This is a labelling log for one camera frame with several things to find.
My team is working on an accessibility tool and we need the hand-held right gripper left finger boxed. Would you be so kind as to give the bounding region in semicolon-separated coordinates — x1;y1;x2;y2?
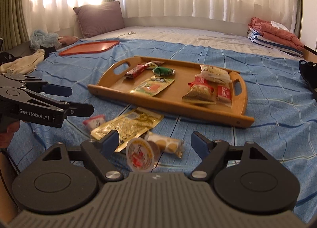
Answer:
42;130;124;182

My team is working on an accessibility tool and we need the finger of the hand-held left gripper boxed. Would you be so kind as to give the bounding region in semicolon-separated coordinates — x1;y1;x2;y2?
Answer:
0;73;73;96
23;91;95;117

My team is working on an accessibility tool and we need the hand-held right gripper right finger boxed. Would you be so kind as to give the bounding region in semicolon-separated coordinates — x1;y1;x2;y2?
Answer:
189;131;272;182

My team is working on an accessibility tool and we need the jelly cup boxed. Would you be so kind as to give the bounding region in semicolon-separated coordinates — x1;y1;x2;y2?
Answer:
125;138;161;173

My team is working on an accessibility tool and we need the small red snack packet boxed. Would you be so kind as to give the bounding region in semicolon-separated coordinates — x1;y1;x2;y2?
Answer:
216;86;233;102

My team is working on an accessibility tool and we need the red white snack packet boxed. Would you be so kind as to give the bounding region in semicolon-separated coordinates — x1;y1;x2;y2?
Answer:
188;76;215;92

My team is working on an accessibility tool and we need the wooden tray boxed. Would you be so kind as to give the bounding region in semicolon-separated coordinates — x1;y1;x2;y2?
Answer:
87;56;255;129

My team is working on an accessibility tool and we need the dark red bar packet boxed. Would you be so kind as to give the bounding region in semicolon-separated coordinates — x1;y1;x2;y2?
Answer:
126;63;149;79

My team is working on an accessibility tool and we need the white pastry packet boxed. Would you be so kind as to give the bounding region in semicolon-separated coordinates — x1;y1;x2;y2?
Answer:
200;65;232;82

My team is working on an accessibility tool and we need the green snack packet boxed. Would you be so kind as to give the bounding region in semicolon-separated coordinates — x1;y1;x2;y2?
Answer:
152;67;175;76

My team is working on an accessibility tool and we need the small brown snack wrapper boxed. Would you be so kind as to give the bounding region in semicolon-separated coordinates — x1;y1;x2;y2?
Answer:
146;61;165;69

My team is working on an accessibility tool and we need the person's left hand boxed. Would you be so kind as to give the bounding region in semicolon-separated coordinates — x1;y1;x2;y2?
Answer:
0;121;21;149

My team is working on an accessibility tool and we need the pink white small packet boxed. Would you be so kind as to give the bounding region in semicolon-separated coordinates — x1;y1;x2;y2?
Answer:
83;115;106;129

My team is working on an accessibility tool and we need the yellow pickle packet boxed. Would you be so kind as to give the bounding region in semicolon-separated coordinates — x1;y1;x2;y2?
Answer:
90;107;164;153

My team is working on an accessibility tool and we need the round cracker packet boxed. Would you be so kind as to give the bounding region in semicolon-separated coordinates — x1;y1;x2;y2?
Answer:
145;131;185;158

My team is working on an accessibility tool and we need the cream cloth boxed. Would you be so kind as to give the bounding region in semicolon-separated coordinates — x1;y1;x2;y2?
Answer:
0;49;46;74

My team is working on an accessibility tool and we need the gold red triangular snack packet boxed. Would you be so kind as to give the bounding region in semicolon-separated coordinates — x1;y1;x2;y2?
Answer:
182;86;216;105

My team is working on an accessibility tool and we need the pink brown cloth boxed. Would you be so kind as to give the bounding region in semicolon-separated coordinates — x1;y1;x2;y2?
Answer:
58;35;78;45

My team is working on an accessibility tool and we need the red plastic tray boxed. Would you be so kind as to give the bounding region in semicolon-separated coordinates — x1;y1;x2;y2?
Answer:
59;40;120;56

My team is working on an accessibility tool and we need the light blue plastic bag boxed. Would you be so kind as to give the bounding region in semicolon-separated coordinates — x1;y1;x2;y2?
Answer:
31;29;60;49

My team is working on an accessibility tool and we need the black bag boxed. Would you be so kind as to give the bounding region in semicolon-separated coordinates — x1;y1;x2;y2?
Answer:
0;37;23;64

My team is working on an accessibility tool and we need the yellow orange snack packet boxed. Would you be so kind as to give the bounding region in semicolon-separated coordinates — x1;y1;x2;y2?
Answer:
130;76;175;96

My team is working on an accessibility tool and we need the purple pillow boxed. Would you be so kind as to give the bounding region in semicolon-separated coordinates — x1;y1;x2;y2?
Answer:
73;1;125;37

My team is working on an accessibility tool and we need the blue checked bedsheet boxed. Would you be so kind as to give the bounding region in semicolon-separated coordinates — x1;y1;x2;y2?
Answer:
7;39;317;219

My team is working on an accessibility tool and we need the white mattress cover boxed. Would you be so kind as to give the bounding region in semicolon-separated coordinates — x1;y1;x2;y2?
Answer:
84;26;298;60

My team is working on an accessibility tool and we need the folded blue striped blanket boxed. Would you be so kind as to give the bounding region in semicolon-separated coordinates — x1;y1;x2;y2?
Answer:
247;28;304;57

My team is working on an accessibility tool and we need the white bed board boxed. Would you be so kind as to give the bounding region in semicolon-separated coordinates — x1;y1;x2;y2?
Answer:
124;15;250;37

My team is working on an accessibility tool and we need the stack of folded blankets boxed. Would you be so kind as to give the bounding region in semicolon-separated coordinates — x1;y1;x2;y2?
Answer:
249;17;305;50

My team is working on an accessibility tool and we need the wooden bed frame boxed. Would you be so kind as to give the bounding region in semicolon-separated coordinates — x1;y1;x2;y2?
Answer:
302;45;317;61

